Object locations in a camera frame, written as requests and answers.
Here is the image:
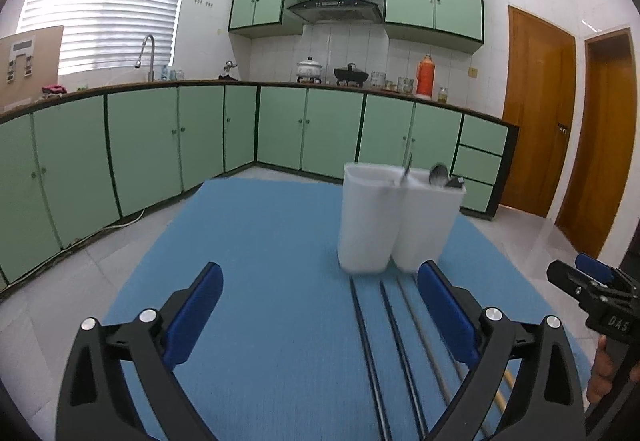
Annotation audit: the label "wooden chopstick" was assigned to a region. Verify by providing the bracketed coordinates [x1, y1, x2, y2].
[491, 368, 516, 414]

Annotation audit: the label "black chopstick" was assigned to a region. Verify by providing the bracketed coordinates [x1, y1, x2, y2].
[378, 282, 428, 440]
[349, 277, 393, 441]

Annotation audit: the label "green lower kitchen cabinets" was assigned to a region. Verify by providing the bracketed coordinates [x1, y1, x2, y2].
[1, 80, 518, 288]

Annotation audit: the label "person's right hand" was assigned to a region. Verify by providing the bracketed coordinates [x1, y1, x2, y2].
[586, 335, 614, 404]

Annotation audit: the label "right wooden door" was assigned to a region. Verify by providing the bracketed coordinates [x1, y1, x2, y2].
[555, 28, 638, 257]

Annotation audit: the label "wooden door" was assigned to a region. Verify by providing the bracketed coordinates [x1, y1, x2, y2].
[501, 6, 577, 216]
[555, 28, 638, 257]

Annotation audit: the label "white utensil holder right cup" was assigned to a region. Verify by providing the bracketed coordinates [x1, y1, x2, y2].
[392, 169, 466, 273]

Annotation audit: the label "blue table mat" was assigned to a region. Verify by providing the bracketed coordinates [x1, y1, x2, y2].
[102, 176, 594, 441]

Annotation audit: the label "left wooden door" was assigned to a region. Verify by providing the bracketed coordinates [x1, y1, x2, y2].
[501, 6, 577, 216]

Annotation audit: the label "metal spoon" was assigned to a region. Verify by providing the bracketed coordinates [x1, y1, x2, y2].
[388, 154, 412, 187]

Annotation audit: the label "small glass jar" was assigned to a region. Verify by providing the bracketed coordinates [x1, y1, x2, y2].
[437, 86, 448, 104]

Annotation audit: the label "orange thermos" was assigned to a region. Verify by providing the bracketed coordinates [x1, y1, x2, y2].
[416, 54, 435, 97]

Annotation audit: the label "black wok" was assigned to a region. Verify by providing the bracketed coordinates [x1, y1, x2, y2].
[334, 63, 369, 88]

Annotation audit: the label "chrome sink faucet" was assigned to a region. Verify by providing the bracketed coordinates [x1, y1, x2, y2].
[134, 34, 155, 82]

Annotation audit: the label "cardboard box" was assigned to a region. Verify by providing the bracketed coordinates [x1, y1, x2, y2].
[0, 26, 64, 112]

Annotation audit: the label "metal kettle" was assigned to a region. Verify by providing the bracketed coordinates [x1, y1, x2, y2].
[218, 60, 239, 81]

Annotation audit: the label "white cooking pot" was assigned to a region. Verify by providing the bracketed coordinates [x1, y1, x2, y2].
[296, 56, 323, 84]

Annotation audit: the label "black range hood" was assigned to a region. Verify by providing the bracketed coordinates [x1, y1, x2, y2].
[288, 0, 383, 25]

